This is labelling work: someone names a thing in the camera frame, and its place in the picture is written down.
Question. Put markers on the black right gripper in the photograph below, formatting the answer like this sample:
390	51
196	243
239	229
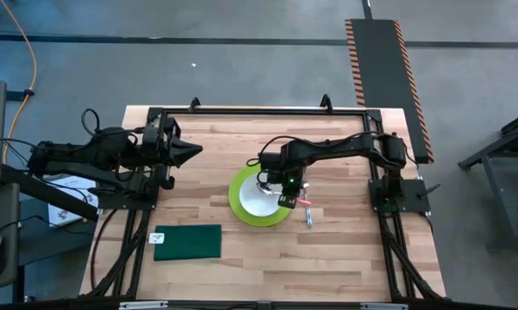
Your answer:
269	165

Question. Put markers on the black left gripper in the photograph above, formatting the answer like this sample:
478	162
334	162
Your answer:
166	178

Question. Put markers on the small red utensil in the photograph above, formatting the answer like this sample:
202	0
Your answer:
303	201

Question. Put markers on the silver fork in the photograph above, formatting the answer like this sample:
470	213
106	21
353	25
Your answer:
309	217

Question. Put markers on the silver spoon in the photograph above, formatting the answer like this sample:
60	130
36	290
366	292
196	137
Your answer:
265	188

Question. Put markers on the white bowl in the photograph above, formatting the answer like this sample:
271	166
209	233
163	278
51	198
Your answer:
254	202

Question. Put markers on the lime green plate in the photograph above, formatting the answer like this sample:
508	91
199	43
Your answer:
233	196

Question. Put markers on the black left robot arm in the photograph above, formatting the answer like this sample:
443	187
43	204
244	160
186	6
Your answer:
77	155

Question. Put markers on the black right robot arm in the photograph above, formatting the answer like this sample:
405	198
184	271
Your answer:
340	148

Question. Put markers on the white label tag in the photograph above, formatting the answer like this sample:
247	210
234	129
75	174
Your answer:
156	238

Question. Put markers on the dark green cloth napkin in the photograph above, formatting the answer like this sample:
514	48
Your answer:
187	242

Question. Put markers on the black striped-edge floor mat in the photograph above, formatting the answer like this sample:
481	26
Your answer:
383	86

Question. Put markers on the white paper box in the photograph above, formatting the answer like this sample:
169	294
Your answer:
62	215

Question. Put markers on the dark metal desk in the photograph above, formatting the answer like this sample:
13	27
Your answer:
508	176

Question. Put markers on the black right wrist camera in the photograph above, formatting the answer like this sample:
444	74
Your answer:
291	183

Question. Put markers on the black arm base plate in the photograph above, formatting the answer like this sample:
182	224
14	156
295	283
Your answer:
413	194
125	202

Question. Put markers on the black table frame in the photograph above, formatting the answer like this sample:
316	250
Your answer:
263	111

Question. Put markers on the silver bracket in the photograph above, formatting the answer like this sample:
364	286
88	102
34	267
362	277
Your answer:
383	306
142	305

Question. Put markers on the black frame post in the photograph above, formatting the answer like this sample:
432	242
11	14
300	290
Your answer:
47	191

